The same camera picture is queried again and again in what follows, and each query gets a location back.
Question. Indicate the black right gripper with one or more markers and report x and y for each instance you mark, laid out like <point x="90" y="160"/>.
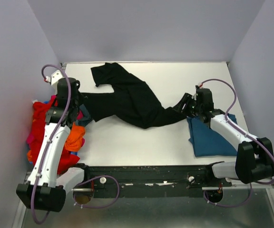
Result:
<point x="186" y="99"/>

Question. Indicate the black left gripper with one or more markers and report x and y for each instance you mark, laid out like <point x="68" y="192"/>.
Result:
<point x="82" y="98"/>

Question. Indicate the black t-shirt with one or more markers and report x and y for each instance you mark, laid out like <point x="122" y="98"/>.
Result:
<point x="132" y="100"/>

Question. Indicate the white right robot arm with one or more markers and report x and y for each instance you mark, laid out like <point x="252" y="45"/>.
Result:
<point x="254" y="156"/>

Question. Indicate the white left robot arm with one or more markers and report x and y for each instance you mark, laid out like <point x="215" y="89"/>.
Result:
<point x="44" y="189"/>

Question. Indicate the grey-blue t-shirt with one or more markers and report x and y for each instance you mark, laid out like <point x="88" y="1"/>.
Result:
<point x="86" y="117"/>

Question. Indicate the folded teal t-shirt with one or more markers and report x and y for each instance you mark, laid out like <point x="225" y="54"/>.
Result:
<point x="206" y="142"/>

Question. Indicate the orange t-shirt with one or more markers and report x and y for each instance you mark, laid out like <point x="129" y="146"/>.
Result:
<point x="73" y="142"/>

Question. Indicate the red t-shirt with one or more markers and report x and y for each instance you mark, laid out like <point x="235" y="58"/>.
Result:
<point x="39" y="113"/>

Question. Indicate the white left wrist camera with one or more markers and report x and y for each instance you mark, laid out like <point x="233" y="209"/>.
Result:
<point x="54" y="78"/>

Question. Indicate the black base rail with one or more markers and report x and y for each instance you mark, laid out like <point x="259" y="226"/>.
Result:
<point x="149" y="181"/>

